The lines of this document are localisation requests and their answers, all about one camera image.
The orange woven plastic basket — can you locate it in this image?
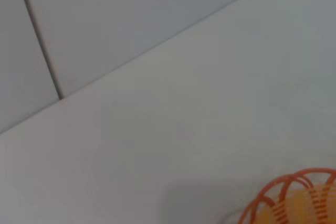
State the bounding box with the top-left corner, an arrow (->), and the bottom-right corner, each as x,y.
237,167 -> 336,224

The white tablecloth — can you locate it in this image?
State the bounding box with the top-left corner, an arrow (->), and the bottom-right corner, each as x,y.
0,0 -> 336,224

